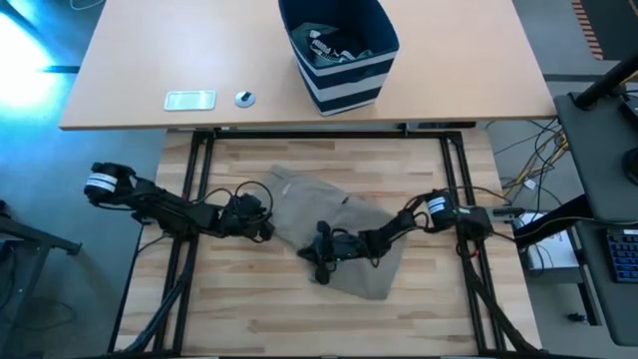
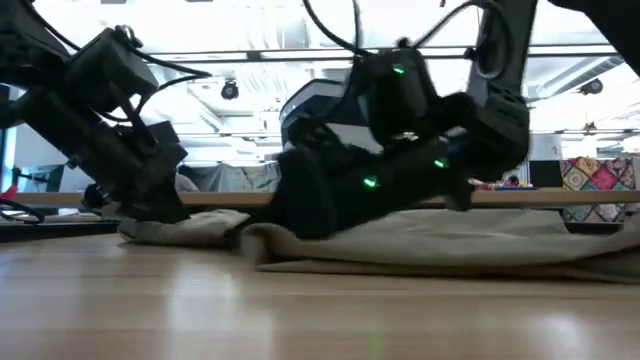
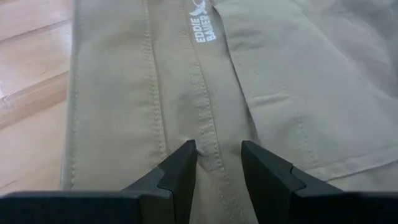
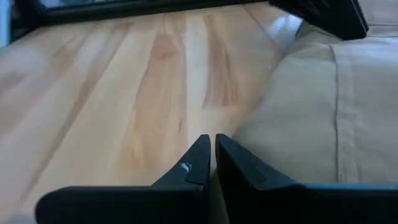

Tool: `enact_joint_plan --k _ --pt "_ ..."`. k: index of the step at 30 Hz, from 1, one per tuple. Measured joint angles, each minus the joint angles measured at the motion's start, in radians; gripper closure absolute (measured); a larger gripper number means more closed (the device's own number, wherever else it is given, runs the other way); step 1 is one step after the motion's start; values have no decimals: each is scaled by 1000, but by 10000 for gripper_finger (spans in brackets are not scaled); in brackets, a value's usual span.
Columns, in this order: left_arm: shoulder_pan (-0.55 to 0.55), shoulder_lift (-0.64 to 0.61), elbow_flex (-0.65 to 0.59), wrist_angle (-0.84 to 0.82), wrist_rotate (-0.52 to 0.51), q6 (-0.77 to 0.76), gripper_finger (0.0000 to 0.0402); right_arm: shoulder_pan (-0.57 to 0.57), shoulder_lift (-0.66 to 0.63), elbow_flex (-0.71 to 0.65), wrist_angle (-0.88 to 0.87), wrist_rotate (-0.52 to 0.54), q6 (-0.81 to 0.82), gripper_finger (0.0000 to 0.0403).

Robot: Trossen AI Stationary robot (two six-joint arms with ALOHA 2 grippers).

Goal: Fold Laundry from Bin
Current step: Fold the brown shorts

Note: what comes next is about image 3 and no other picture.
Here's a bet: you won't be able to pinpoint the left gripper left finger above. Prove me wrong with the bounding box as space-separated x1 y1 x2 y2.
0 139 198 224

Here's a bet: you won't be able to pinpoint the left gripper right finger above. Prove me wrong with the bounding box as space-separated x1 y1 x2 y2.
241 140 398 224

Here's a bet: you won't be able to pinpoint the khaki shorts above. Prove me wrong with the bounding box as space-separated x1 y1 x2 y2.
60 0 398 224

